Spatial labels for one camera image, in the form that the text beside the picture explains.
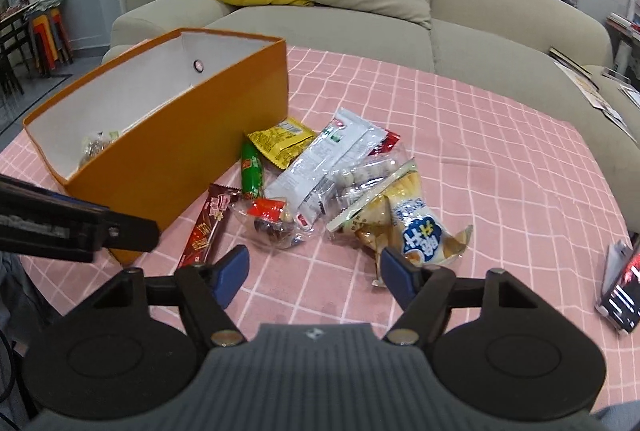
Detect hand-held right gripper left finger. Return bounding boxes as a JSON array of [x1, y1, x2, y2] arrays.
[[92, 245, 251, 347]]

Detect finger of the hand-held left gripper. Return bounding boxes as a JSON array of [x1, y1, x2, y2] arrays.
[[97, 209, 161, 253]]

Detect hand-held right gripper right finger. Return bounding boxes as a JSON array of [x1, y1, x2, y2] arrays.
[[380, 247, 528, 346]]

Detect cream and blue snack packet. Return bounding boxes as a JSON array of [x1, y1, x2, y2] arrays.
[[326, 168, 474, 287]]

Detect orange cardboard box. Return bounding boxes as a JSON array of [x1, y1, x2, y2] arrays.
[[22, 28, 290, 267]]

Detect red snack packet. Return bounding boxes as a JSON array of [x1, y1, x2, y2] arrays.
[[367, 129, 402, 158]]

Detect yellow snack packet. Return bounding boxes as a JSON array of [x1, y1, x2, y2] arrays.
[[247, 118, 317, 170]]

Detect magazines on sofa arm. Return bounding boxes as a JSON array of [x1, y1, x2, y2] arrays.
[[548, 46, 632, 132]]

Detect brown chocolate bar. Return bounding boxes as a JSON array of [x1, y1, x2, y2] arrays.
[[177, 183, 243, 269]]

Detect clear packet with red label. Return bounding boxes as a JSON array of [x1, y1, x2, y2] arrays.
[[231, 197, 319, 252]]

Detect clear wrapped snack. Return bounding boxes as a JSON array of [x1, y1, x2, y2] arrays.
[[77, 130, 121, 169]]

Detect green sausage stick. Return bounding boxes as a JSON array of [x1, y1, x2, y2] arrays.
[[241, 138, 265, 200]]

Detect clear packet of white balls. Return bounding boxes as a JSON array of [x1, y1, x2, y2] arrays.
[[320, 146, 419, 218]]

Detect pink checked tablecloth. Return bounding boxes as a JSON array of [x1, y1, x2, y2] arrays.
[[0, 46, 632, 417]]

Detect long white snack packet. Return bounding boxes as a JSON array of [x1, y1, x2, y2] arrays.
[[265, 107, 384, 228]]

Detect black chair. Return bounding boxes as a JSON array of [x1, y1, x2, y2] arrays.
[[0, 16, 31, 98]]

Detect stack of coloured stools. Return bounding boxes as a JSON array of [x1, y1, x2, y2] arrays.
[[25, 8, 75, 74]]

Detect cluttered side table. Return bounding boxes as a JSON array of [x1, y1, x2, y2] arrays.
[[0, 0, 69, 20]]

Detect phone on stand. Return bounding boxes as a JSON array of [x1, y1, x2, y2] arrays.
[[595, 238, 640, 335]]

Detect beige sofa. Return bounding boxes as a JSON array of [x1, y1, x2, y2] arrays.
[[101, 0, 640, 232]]

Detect bookshelf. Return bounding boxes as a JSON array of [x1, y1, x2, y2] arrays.
[[605, 0, 640, 88]]

